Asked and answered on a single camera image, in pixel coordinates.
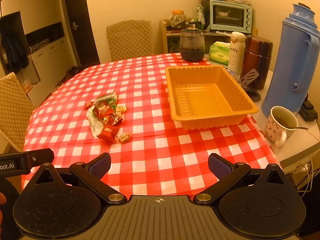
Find green candy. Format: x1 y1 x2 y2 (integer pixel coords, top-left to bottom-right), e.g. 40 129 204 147
117 132 132 144

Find orange plastic tray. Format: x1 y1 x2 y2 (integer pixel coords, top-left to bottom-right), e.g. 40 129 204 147
165 65 259 130

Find quilted beige chair left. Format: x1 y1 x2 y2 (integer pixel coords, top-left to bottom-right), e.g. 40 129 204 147
1 73 34 152

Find metal spoon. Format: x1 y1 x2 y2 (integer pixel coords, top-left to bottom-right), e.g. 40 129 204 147
283 125 309 130

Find blue thermos jug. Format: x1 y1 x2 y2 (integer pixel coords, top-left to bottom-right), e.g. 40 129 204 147
261 3 319 117

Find orange lid jar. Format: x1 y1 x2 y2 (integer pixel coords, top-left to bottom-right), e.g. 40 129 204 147
169 10 186 29

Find white miffy bottle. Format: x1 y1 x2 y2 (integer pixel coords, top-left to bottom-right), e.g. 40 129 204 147
228 31 246 75

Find small red candy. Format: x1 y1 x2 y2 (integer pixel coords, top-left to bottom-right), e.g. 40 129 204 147
84 101 94 110

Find quilted beige chair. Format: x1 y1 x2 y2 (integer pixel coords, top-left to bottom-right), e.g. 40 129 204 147
1 73 34 152
105 20 154 61

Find white cabinet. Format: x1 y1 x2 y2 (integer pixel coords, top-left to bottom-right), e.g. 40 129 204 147
1 0 74 107

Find light blue toaster oven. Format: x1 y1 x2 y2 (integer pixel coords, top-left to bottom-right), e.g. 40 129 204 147
208 0 253 34

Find black seaweed snack pack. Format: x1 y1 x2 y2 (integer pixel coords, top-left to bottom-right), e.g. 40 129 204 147
93 92 118 105

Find white patterned mug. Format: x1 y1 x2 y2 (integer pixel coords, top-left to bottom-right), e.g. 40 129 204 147
266 106 298 148

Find red gold candy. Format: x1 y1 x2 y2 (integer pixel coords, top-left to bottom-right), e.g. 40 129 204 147
103 113 123 126

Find wooden shelf unit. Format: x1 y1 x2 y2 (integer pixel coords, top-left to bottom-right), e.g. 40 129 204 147
159 19 230 54

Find glass jar dark contents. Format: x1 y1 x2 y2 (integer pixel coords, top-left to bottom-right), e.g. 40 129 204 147
180 27 205 62

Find white green snack bag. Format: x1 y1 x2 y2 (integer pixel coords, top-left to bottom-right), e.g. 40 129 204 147
86 106 104 138

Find yellow cake snack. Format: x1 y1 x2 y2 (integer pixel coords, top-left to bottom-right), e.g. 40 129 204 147
116 105 127 116

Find quilted beige chair back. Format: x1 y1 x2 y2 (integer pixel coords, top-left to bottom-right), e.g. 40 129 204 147
105 20 154 61

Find brown metal thermos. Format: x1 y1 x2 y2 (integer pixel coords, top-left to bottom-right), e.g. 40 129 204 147
240 35 273 90

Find green tissue pack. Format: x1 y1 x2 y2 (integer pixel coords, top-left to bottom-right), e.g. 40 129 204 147
209 41 230 66

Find red checkered tablecloth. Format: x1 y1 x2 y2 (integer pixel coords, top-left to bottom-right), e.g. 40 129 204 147
24 54 277 196

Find large red snack packet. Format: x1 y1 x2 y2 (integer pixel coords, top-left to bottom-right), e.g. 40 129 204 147
93 102 113 120

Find dark door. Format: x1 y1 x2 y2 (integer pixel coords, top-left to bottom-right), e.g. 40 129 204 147
65 0 100 68

